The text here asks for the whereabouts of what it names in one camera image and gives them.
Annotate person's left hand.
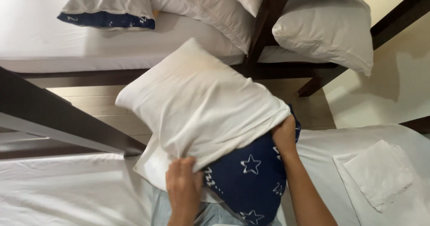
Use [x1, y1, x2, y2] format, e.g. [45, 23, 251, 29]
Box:
[166, 157, 204, 219]

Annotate person's right hand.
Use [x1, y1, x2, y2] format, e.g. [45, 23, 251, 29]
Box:
[271, 114, 299, 160]

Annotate white pillowcase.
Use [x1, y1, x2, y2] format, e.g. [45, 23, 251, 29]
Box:
[115, 38, 291, 191]

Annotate person's light blue trousers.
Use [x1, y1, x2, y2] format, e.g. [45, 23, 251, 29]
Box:
[150, 187, 283, 226]

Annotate white bed sheet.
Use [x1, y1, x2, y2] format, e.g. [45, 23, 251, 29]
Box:
[0, 124, 430, 226]

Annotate large white pillow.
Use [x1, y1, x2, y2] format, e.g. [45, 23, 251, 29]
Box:
[174, 0, 256, 55]

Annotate white mattress with fitted sheet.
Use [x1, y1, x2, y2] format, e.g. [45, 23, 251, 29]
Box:
[0, 0, 338, 74]

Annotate folded white sheet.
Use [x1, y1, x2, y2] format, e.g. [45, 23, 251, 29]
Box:
[332, 145, 430, 226]

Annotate half-covered blue star-print pillow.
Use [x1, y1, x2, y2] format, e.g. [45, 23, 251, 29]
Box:
[57, 0, 156, 30]

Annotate folded white towel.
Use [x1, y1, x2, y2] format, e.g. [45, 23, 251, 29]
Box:
[343, 139, 414, 214]

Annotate dark wooden bed rail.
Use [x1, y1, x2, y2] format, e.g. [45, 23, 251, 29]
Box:
[0, 66, 147, 160]

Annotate dark wooden bunk bed frame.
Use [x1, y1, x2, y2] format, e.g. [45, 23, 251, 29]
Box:
[15, 0, 430, 98]

